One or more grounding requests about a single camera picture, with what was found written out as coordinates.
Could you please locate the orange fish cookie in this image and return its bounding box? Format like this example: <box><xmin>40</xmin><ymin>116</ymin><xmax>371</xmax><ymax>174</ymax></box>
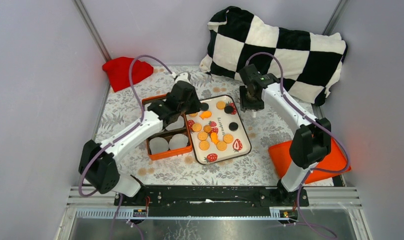
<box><xmin>210</xmin><ymin>132</ymin><xmax>219</xmax><ymax>145</ymax></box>
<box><xmin>200</xmin><ymin>110</ymin><xmax>212</xmax><ymax>120</ymax></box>

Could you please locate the round orange cookie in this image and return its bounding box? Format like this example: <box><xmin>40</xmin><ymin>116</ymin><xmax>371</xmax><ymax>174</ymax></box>
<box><xmin>197</xmin><ymin>131</ymin><xmax>209</xmax><ymax>141</ymax></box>
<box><xmin>203</xmin><ymin>125</ymin><xmax>212</xmax><ymax>134</ymax></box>
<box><xmin>191</xmin><ymin>123</ymin><xmax>203</xmax><ymax>132</ymax></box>
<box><xmin>199</xmin><ymin>140</ymin><xmax>210</xmax><ymax>151</ymax></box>
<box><xmin>223</xmin><ymin>133</ymin><xmax>234</xmax><ymax>144</ymax></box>
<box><xmin>216</xmin><ymin>100</ymin><xmax>226</xmax><ymax>110</ymax></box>

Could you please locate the orange cookie tin box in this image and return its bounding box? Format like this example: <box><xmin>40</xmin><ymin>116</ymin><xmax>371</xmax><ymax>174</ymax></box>
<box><xmin>146</xmin><ymin>114</ymin><xmax>193</xmax><ymax>161</ymax></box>

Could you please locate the white strawberry tray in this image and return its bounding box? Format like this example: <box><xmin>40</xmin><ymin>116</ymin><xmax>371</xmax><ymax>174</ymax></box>
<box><xmin>186</xmin><ymin>94</ymin><xmax>252</xmax><ymax>165</ymax></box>

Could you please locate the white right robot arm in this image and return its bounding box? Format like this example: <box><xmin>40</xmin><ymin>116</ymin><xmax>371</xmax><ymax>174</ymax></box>
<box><xmin>239</xmin><ymin>64</ymin><xmax>331</xmax><ymax>206</ymax></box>

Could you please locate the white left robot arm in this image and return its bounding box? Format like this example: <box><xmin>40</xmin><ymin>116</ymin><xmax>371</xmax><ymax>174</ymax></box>
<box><xmin>78</xmin><ymin>78</ymin><xmax>201</xmax><ymax>206</ymax></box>

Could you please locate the black round cookie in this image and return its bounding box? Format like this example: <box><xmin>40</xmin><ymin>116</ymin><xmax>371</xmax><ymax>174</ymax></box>
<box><xmin>224</xmin><ymin>105</ymin><xmax>234</xmax><ymax>114</ymax></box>
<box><xmin>228</xmin><ymin>122</ymin><xmax>239</xmax><ymax>132</ymax></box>
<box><xmin>200</xmin><ymin>102</ymin><xmax>209</xmax><ymax>111</ymax></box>

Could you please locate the orange tin lid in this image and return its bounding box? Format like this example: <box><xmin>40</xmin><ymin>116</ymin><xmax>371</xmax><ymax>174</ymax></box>
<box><xmin>268</xmin><ymin>139</ymin><xmax>347</xmax><ymax>184</ymax></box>

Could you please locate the black white checkered pillow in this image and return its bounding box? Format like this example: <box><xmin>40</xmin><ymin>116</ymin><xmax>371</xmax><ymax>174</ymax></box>
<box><xmin>199</xmin><ymin>6</ymin><xmax>348</xmax><ymax>106</ymax></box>

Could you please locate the red knit hat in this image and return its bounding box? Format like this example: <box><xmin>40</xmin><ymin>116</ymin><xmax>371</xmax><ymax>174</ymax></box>
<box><xmin>102</xmin><ymin>56</ymin><xmax>154</xmax><ymax>92</ymax></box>

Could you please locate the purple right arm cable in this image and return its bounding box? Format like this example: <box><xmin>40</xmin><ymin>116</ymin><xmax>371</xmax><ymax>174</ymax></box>
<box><xmin>245</xmin><ymin>51</ymin><xmax>351</xmax><ymax>240</ymax></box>

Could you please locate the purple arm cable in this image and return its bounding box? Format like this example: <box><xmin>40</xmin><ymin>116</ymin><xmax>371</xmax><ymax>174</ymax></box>
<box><xmin>77</xmin><ymin>54</ymin><xmax>176</xmax><ymax>198</ymax></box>
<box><xmin>245</xmin><ymin>51</ymin><xmax>351</xmax><ymax>240</ymax></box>

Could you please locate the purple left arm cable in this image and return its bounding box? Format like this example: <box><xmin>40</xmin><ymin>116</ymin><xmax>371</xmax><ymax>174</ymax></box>
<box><xmin>77</xmin><ymin>54</ymin><xmax>176</xmax><ymax>198</ymax></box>

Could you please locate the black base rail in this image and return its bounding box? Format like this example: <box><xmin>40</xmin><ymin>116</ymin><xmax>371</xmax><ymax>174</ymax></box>
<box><xmin>114</xmin><ymin>185</ymin><xmax>310</xmax><ymax>217</ymax></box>

